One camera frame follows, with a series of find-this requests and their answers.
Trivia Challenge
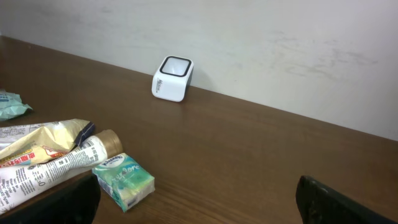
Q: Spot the green Kleenex tissue pack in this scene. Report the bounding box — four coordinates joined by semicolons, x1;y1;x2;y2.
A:
92;153;155;212

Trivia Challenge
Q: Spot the white barcode scanner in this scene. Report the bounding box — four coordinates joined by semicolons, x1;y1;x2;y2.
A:
151;55;194;102

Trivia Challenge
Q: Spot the yellow white snack bag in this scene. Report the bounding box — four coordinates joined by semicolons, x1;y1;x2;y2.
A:
1;119;95;168

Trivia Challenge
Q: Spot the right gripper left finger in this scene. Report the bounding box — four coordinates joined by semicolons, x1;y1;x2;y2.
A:
1;174;101;224

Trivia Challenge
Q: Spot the white tube gold cap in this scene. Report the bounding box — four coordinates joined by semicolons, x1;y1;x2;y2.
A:
1;129;123;214

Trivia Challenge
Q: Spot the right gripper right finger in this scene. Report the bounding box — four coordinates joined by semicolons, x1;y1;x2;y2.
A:
295;175;397;224

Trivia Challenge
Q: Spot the light blue wipes packet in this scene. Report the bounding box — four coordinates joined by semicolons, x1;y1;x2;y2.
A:
1;90;32;121

